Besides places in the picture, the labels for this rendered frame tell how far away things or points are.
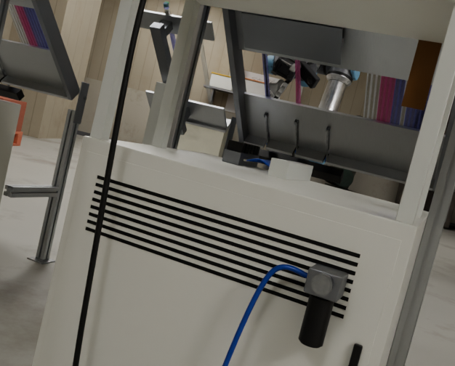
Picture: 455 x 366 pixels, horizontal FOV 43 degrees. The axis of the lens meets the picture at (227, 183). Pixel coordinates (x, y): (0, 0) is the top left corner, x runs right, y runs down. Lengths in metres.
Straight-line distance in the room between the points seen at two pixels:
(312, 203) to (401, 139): 0.86
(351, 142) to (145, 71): 9.42
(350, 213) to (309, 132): 0.96
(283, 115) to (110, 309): 0.99
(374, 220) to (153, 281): 0.45
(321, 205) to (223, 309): 0.28
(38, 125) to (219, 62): 4.00
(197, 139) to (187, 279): 7.18
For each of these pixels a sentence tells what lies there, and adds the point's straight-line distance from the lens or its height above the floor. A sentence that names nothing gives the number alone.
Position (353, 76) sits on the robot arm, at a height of 1.07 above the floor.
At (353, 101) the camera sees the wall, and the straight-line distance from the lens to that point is 11.16.
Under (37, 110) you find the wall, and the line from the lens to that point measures 8.54.
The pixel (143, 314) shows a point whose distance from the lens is 1.20.
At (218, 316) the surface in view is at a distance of 1.13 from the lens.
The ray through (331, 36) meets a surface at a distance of 1.66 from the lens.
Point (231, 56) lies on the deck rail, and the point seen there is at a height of 0.93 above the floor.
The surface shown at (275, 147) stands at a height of 0.69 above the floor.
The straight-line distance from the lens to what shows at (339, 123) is 1.90.
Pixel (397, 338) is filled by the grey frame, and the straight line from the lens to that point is 1.48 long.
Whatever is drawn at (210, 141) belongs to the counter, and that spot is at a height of 0.54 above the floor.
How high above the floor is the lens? 0.70
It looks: 5 degrees down
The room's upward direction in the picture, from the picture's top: 14 degrees clockwise
